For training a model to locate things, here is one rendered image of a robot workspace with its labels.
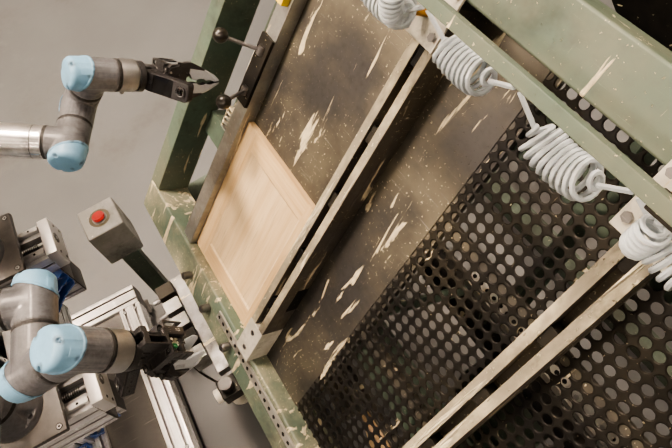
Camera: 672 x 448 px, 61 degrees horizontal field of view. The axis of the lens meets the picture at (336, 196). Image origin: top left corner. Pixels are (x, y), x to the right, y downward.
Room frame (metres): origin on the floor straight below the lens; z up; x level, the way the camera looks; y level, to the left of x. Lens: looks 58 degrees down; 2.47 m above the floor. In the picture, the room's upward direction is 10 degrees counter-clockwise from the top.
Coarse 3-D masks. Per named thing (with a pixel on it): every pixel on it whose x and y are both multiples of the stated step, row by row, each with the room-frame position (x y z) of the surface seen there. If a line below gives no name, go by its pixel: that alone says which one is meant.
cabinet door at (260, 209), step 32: (256, 128) 0.99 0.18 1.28; (256, 160) 0.92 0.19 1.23; (224, 192) 0.93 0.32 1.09; (256, 192) 0.85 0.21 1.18; (288, 192) 0.78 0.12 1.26; (224, 224) 0.86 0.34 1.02; (256, 224) 0.79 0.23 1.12; (288, 224) 0.72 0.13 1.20; (224, 256) 0.79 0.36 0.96; (256, 256) 0.72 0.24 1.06; (224, 288) 0.72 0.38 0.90; (256, 288) 0.65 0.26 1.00
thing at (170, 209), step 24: (168, 192) 1.10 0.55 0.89; (168, 216) 1.01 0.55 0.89; (168, 240) 0.95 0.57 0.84; (192, 264) 0.82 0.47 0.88; (192, 288) 0.77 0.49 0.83; (216, 288) 0.72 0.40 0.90; (216, 312) 0.66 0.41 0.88; (216, 336) 0.60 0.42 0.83; (264, 360) 0.49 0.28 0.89; (240, 384) 0.45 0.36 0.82; (264, 384) 0.42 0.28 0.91; (264, 408) 0.36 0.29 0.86; (288, 408) 0.35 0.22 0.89; (264, 432) 0.31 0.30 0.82; (288, 432) 0.29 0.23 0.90
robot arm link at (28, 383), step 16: (16, 336) 0.39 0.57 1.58; (32, 336) 0.38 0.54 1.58; (16, 352) 0.36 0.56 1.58; (16, 368) 0.33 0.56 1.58; (32, 368) 0.32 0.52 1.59; (0, 384) 0.32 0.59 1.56; (16, 384) 0.31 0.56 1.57; (32, 384) 0.30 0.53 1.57; (48, 384) 0.30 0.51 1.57; (16, 400) 0.29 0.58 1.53
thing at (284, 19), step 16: (304, 0) 1.10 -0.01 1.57; (272, 16) 1.12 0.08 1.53; (288, 16) 1.08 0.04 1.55; (272, 32) 1.09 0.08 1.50; (288, 32) 1.08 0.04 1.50; (272, 64) 1.05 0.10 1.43; (256, 96) 1.03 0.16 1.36; (240, 112) 1.03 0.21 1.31; (256, 112) 1.02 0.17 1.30; (240, 128) 1.00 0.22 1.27; (224, 144) 1.01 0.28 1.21; (224, 160) 0.97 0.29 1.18; (208, 176) 0.99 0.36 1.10; (224, 176) 0.96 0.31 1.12; (208, 192) 0.95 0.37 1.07; (208, 208) 0.93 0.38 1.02; (192, 224) 0.93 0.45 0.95; (192, 240) 0.89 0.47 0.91
